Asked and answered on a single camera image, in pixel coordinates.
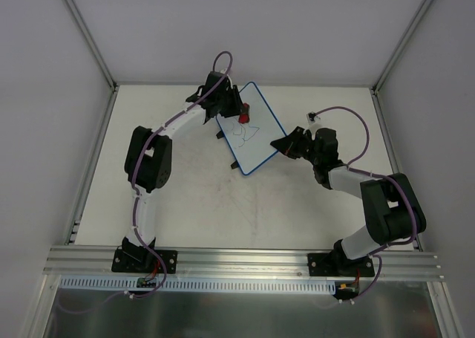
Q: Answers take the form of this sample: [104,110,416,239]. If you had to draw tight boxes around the red bone-shaped eraser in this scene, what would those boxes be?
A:
[238,103,250,124]

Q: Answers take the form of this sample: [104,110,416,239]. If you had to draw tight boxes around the blue-framed whiteboard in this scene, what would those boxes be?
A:
[217,82,286,176]

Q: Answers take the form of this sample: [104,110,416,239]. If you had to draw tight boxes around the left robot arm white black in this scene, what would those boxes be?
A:
[122,71,247,271]

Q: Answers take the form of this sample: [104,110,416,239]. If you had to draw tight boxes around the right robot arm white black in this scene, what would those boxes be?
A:
[270,127,427,276]

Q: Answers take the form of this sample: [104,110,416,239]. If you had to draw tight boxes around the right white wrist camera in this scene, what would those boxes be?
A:
[307,112,323,134]

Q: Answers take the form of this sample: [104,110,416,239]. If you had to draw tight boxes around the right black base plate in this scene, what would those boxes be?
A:
[307,253,375,278]

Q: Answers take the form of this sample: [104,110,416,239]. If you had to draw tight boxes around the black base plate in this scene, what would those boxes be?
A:
[307,253,375,278]
[111,248,178,275]

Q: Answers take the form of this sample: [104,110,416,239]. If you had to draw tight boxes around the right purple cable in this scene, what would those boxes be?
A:
[315,106,420,309]

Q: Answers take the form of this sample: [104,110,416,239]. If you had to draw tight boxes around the purple cable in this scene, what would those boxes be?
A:
[315,106,420,309]
[55,51,234,315]

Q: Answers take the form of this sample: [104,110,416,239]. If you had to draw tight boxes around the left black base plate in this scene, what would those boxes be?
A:
[111,248,178,275]

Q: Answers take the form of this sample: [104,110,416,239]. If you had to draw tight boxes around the right aluminium frame post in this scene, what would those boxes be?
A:
[372,0,436,94]

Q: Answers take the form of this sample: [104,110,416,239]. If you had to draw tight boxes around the aluminium frame post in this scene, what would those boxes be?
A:
[63,0,117,90]
[372,0,436,94]

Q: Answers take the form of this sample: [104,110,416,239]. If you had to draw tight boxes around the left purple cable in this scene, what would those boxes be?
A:
[55,51,234,315]

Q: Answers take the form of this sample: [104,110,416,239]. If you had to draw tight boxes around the left aluminium frame post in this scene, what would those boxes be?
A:
[63,0,117,90]

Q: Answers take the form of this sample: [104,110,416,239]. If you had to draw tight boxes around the aluminium mounting rail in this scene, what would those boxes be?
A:
[42,245,445,282]

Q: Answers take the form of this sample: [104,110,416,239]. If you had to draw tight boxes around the slotted white cable duct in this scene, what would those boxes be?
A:
[59,275,336,296]

